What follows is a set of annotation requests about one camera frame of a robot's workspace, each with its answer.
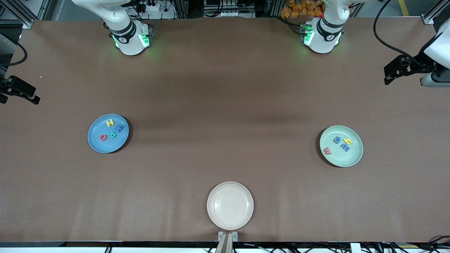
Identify blue plate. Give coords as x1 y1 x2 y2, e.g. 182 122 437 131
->
88 113 130 154

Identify green plate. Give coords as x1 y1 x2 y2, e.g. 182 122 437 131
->
319 125 364 168

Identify beige plate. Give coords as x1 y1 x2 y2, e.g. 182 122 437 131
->
207 181 254 231

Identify bag of orange objects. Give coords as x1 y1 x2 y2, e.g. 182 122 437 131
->
280 0 324 19

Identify brown table cover sheet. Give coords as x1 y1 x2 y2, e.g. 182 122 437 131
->
0 18 450 243

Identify white power strip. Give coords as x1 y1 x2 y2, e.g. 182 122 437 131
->
135 0 176 20
203 0 256 18

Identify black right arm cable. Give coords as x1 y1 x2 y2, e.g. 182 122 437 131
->
0 33 28 67

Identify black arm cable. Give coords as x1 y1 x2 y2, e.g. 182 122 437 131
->
0 33 28 67
373 0 424 67

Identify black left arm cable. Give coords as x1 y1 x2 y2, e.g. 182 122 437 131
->
373 0 424 67

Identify aluminium frame post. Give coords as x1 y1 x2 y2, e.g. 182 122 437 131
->
422 0 450 25
0 0 40 29

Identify tangled black cables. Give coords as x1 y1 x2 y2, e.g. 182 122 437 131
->
366 235 450 253

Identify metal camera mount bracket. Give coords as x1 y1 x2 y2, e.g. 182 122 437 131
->
218 231 238 253

